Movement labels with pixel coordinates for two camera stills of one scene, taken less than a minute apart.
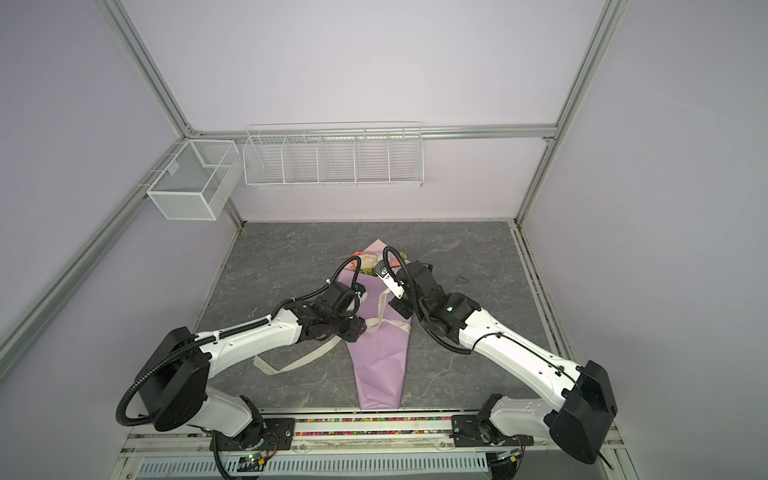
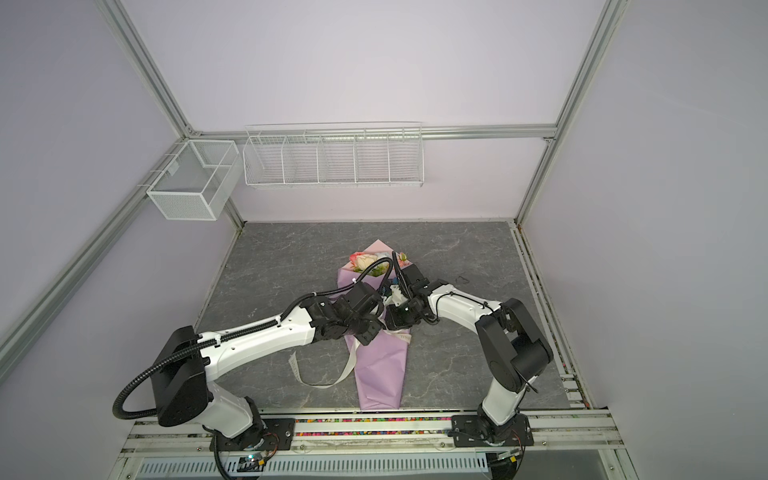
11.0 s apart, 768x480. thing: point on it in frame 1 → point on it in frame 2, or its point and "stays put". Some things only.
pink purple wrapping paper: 378,360 stays put
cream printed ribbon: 379,318 → 403,332
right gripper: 399,305 stays put
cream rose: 368,261 stays put
